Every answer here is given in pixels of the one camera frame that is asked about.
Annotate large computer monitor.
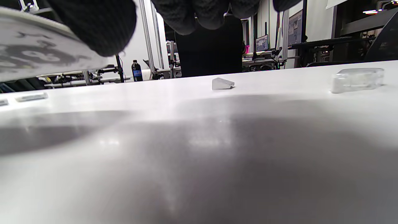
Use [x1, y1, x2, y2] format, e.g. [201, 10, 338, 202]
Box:
[288, 9, 303, 47]

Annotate person's right hand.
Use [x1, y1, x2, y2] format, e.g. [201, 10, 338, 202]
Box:
[47, 0, 302, 57]

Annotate dark bottle blue label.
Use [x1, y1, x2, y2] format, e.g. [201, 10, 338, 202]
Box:
[132, 60, 143, 82]

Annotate white correction tape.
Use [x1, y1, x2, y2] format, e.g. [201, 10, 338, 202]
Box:
[331, 68, 384, 94]

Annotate small grey metal block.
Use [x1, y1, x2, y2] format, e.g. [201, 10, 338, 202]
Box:
[212, 78, 235, 91]

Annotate black high-back office chair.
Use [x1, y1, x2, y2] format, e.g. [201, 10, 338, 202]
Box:
[175, 16, 243, 77]

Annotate black pole stand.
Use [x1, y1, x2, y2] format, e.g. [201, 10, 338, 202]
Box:
[98, 55, 125, 83]

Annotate small computer monitor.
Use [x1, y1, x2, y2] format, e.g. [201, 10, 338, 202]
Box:
[256, 35, 269, 52]

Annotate black mesh armrest chair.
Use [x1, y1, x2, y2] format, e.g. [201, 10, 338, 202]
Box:
[365, 12, 398, 61]

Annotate white cartoon print pencil case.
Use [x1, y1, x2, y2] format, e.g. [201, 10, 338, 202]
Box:
[0, 8, 108, 82]

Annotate white hanging screen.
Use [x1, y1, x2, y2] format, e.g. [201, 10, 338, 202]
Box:
[326, 0, 352, 9]

